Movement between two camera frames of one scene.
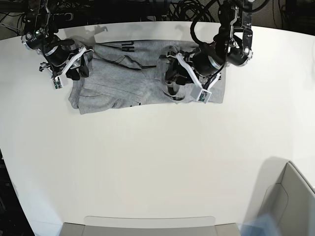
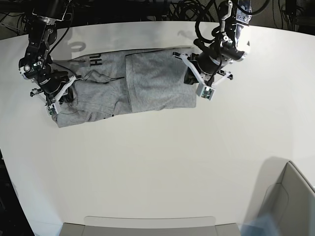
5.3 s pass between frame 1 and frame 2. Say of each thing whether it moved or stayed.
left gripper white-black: moved
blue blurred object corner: stayed
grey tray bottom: stayed
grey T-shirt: moved
